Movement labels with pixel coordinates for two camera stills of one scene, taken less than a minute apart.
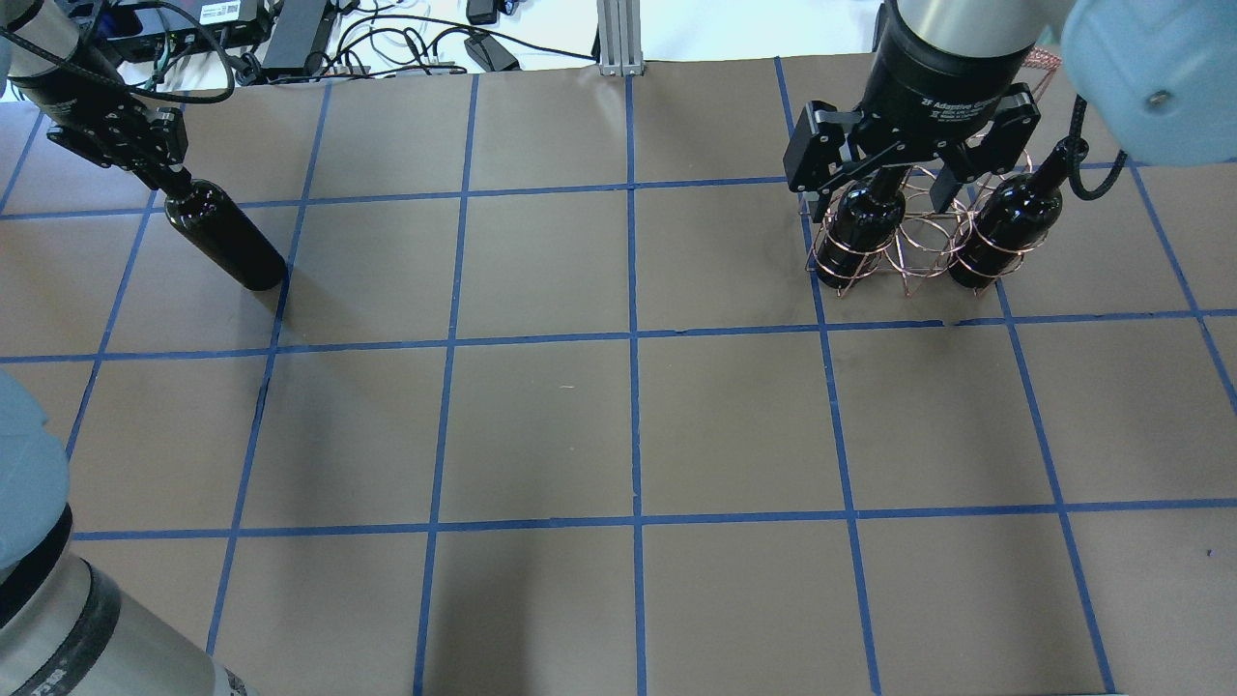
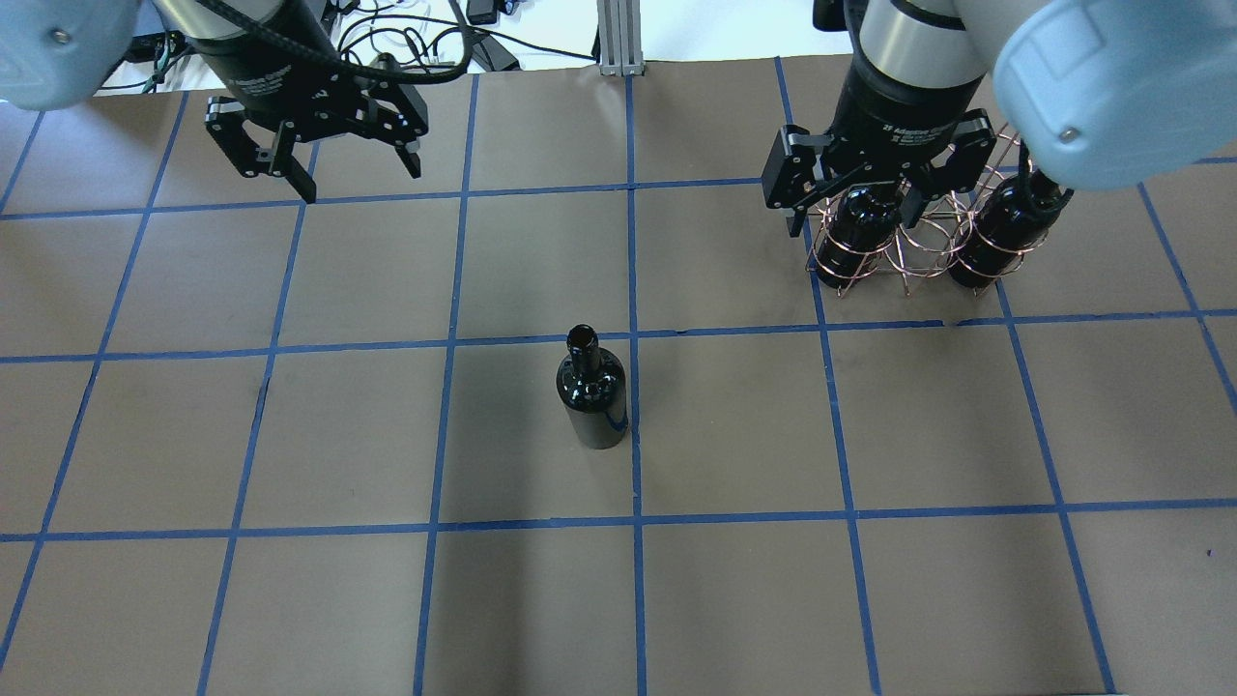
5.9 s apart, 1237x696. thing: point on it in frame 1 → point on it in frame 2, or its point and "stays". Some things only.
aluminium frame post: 619,38 stays
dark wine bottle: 215,220 → 592,391
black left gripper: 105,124 → 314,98
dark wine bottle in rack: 864,224 stays
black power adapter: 484,52 stays
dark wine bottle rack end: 1018,213 stays
